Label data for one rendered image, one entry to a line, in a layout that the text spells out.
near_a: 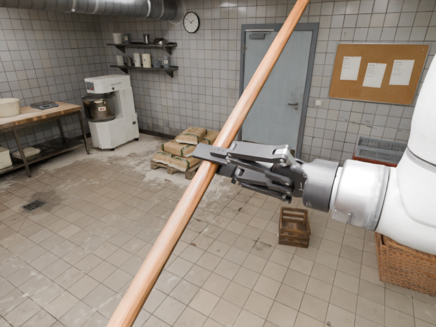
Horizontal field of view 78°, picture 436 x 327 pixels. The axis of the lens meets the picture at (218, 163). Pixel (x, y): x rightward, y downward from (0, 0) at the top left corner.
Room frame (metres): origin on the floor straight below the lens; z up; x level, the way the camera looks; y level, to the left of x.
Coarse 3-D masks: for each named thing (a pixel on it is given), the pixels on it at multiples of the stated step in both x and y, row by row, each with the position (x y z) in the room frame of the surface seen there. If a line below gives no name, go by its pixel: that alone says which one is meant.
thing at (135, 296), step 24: (288, 24) 0.75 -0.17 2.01; (264, 72) 0.61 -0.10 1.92; (240, 120) 0.50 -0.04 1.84; (216, 144) 0.45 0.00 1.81; (216, 168) 0.42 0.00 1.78; (192, 192) 0.37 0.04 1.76; (168, 240) 0.31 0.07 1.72; (144, 264) 0.28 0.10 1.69; (144, 288) 0.26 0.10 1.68; (120, 312) 0.23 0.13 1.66
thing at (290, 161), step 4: (276, 152) 0.35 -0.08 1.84; (280, 152) 0.35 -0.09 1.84; (284, 152) 0.34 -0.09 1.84; (288, 152) 0.34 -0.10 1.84; (288, 156) 0.34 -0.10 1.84; (292, 156) 0.35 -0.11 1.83; (288, 160) 0.34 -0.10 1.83; (292, 160) 0.35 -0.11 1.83; (280, 164) 0.34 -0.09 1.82; (288, 164) 0.35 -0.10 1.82; (292, 164) 0.35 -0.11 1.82; (296, 164) 0.35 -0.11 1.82
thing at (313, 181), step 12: (276, 168) 0.36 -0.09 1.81; (288, 168) 0.35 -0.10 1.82; (300, 168) 0.34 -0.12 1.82; (312, 168) 0.34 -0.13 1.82; (324, 168) 0.33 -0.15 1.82; (336, 168) 0.33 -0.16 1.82; (300, 180) 0.35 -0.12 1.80; (312, 180) 0.32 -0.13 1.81; (324, 180) 0.32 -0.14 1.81; (300, 192) 0.36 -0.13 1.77; (312, 192) 0.32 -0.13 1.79; (324, 192) 0.31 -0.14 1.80; (312, 204) 0.32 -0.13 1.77; (324, 204) 0.31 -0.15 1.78
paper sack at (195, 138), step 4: (188, 128) 4.35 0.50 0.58; (200, 128) 4.33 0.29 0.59; (204, 128) 4.37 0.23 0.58; (184, 132) 4.10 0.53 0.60; (196, 132) 4.12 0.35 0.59; (200, 132) 4.19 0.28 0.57; (204, 132) 4.31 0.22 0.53; (180, 136) 4.01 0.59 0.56; (184, 136) 4.00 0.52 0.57; (188, 136) 3.99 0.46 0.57; (192, 136) 3.98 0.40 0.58; (196, 136) 3.99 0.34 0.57; (200, 136) 4.11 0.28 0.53; (176, 140) 3.99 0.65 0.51; (180, 140) 3.99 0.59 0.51; (184, 140) 3.97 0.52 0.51; (188, 140) 3.96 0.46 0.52; (192, 140) 3.94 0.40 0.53; (196, 140) 3.94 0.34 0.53; (200, 140) 4.10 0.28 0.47; (196, 144) 3.90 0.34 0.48
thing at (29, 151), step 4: (28, 148) 4.17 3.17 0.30; (32, 148) 4.18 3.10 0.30; (12, 152) 3.99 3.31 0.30; (16, 152) 4.00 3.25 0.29; (24, 152) 3.98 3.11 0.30; (28, 152) 3.99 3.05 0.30; (32, 152) 4.05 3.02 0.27; (36, 152) 4.11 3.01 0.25; (12, 156) 3.97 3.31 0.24; (16, 156) 3.93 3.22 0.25; (20, 156) 3.88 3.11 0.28; (28, 156) 3.97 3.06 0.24
